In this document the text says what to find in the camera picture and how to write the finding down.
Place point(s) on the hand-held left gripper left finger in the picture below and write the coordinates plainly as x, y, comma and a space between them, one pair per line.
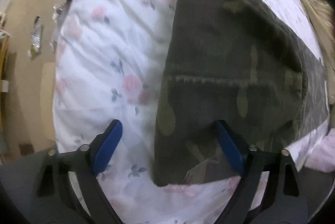
108, 145

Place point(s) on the person's grey clothing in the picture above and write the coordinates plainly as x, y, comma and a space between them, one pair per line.
18, 182

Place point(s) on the yellow wooden furniture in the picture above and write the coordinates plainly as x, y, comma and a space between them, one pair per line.
4, 61

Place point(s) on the camouflage pants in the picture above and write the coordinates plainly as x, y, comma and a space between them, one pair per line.
222, 69

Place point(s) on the pink floral cloth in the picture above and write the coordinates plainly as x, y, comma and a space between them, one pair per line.
323, 153

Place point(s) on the white floral bed sheet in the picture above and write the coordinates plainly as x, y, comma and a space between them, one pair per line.
104, 56

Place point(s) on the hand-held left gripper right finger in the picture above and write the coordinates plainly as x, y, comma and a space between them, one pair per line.
230, 145

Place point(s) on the plastic wrapper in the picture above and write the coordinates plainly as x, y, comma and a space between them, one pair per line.
36, 35

